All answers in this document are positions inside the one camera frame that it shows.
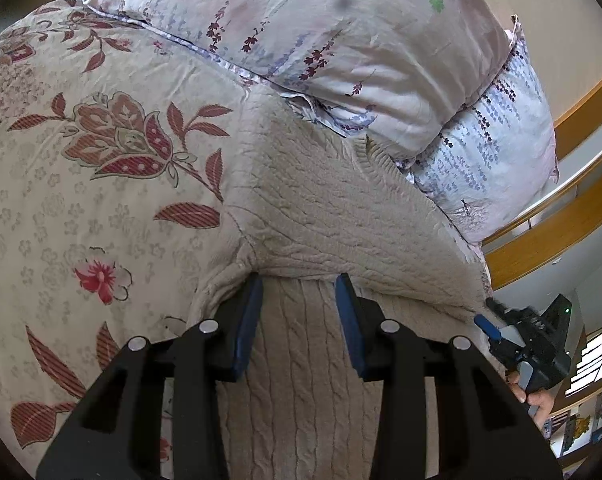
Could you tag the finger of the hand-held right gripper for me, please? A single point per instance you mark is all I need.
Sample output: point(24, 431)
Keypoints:
point(487, 327)

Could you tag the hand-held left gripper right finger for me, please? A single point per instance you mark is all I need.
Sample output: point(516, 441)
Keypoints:
point(350, 325)

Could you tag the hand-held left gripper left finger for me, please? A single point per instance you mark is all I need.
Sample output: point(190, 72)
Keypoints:
point(247, 320)

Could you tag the person's right hand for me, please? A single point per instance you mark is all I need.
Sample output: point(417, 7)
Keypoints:
point(537, 402)

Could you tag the wooden headboard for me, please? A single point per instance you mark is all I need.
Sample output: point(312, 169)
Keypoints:
point(546, 220)

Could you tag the lavender floral pillow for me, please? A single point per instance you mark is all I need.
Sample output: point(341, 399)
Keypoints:
point(486, 150)

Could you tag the floral red-patterned bed sheet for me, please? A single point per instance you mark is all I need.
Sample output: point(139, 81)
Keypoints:
point(106, 200)

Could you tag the pink floral pillow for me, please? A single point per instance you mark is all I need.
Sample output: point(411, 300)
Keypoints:
point(301, 35)

